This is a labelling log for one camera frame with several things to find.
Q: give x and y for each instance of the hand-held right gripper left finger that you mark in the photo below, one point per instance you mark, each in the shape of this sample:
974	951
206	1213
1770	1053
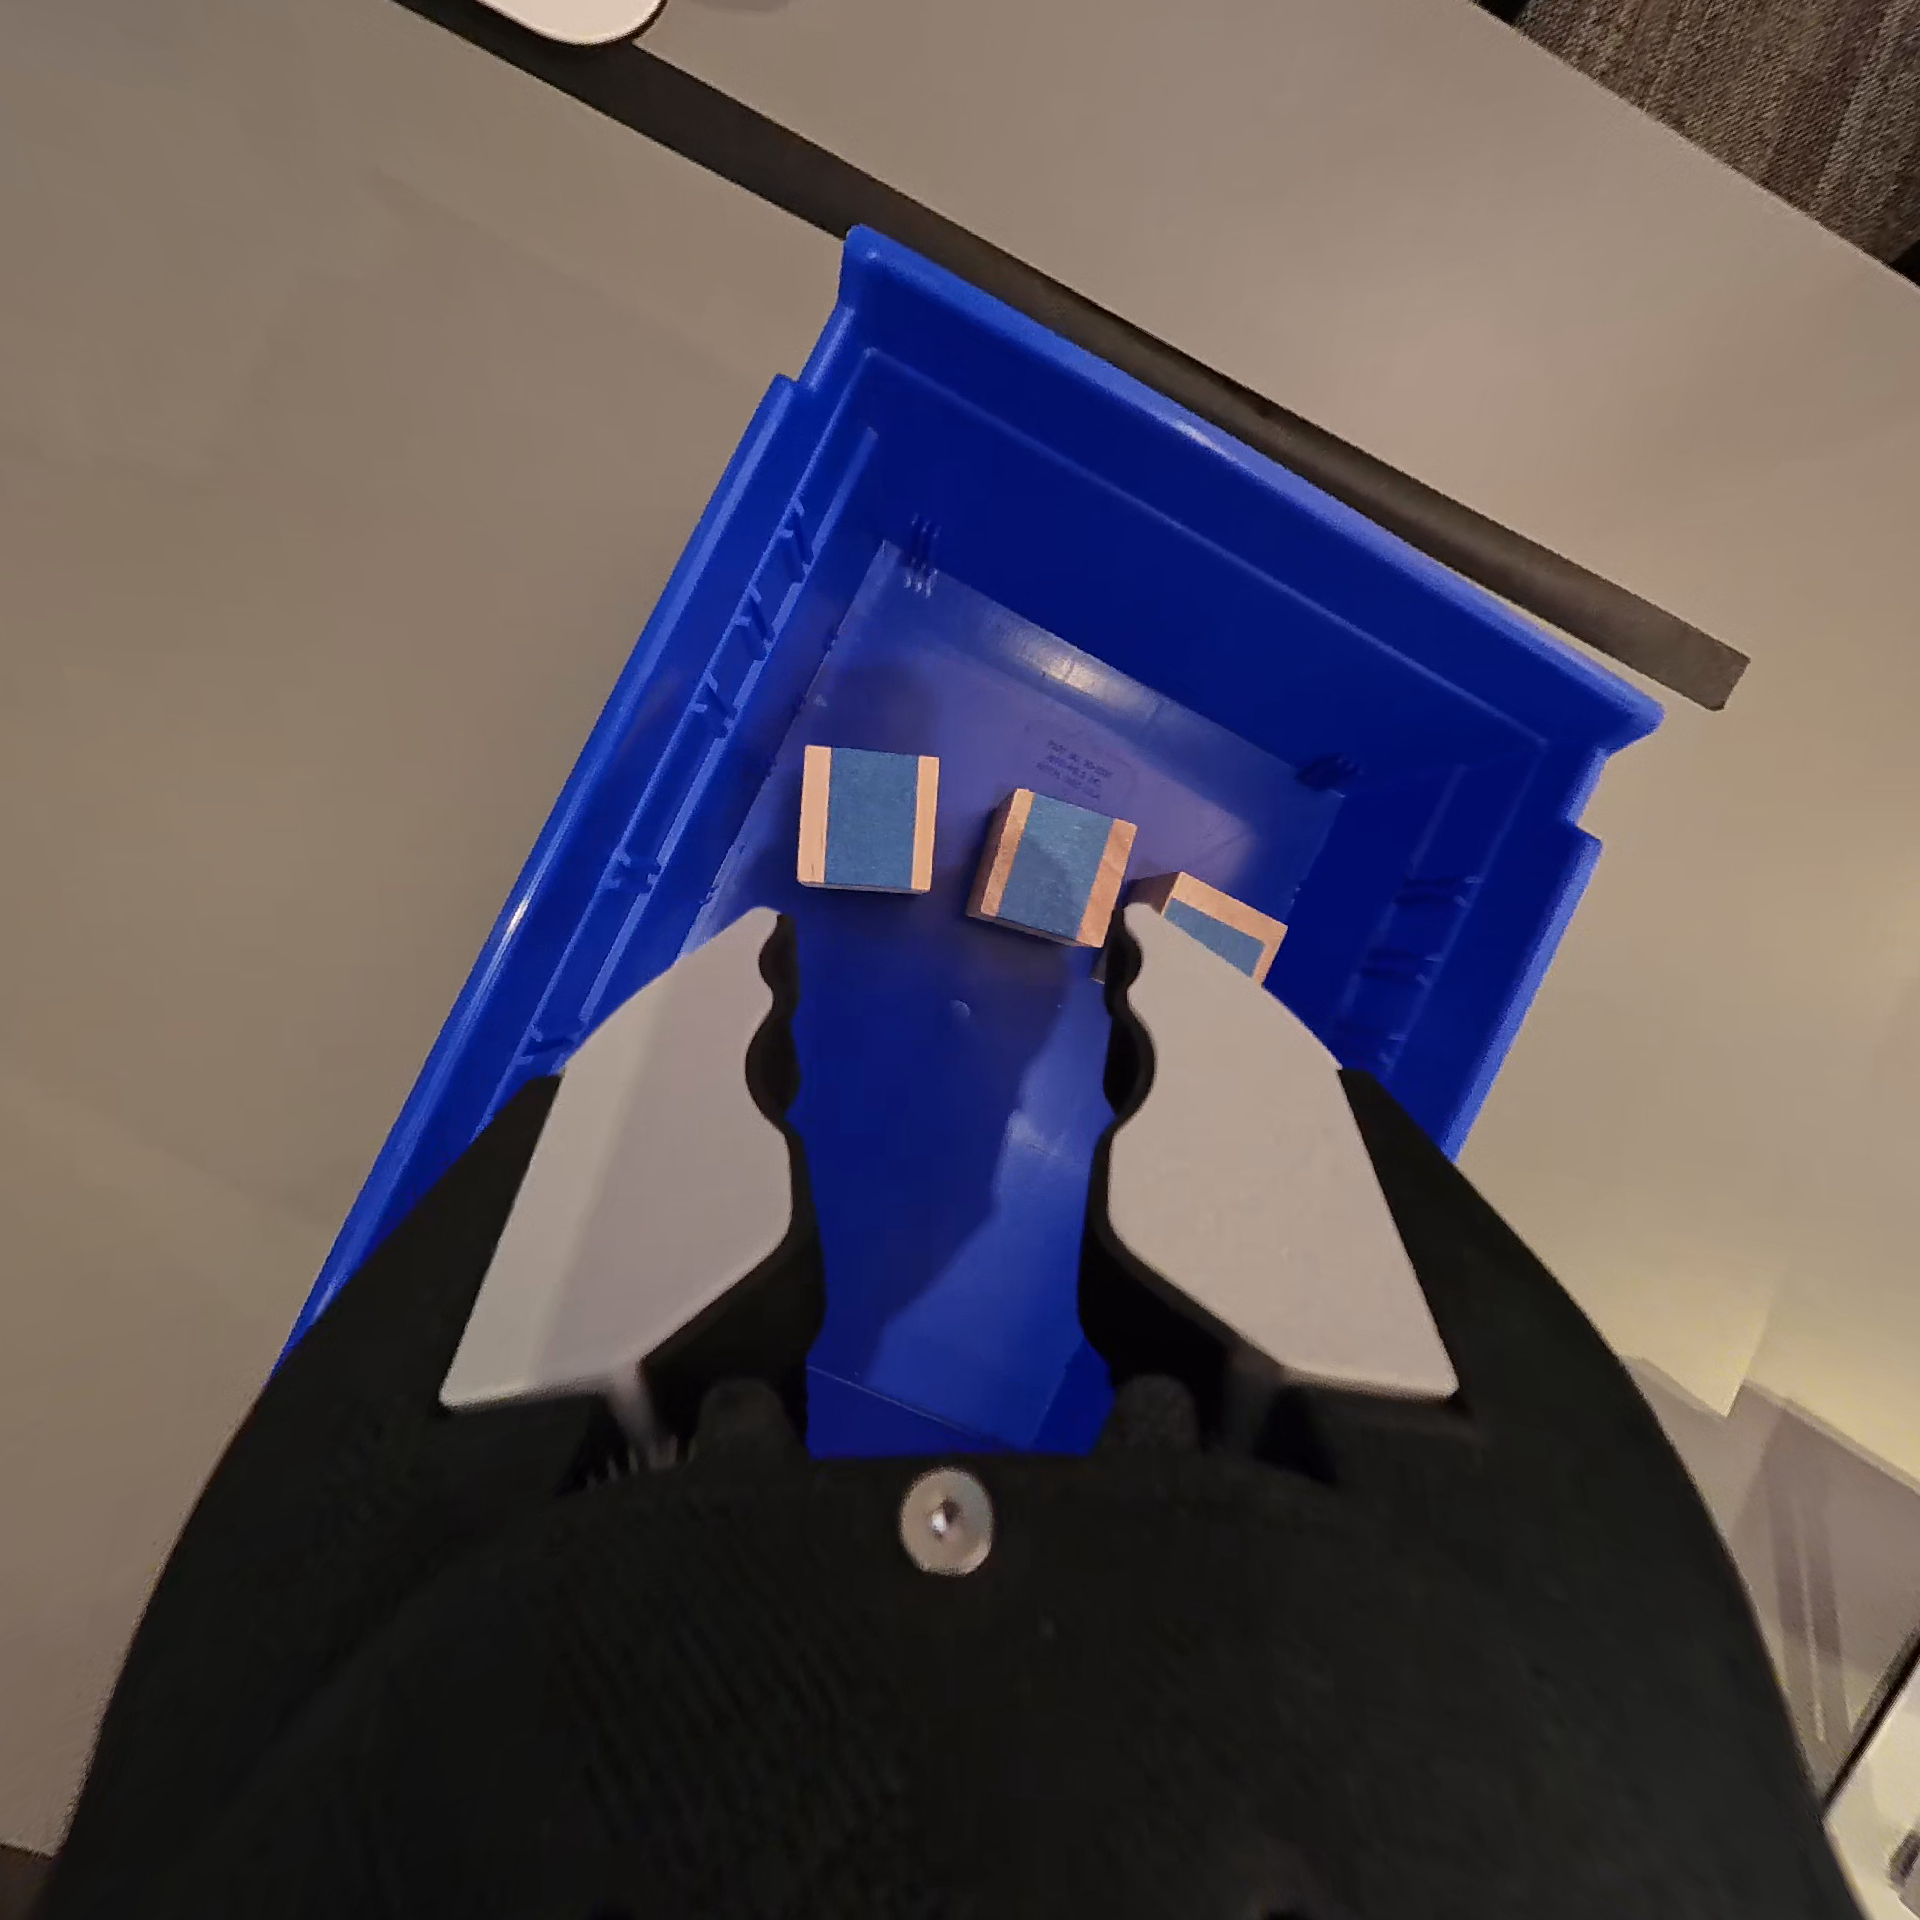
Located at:
630	1201

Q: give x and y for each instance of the blue plastic bin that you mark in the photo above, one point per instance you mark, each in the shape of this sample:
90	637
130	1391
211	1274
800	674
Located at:
944	1201

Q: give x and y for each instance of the black rubber strip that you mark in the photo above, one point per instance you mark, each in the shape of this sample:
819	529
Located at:
1499	547

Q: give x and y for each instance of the blue striped wooden cube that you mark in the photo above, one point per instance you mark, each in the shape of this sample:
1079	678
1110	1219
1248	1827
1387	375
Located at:
1224	921
867	818
1050	869

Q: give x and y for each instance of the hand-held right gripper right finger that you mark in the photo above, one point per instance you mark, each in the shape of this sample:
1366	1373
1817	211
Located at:
1259	1201

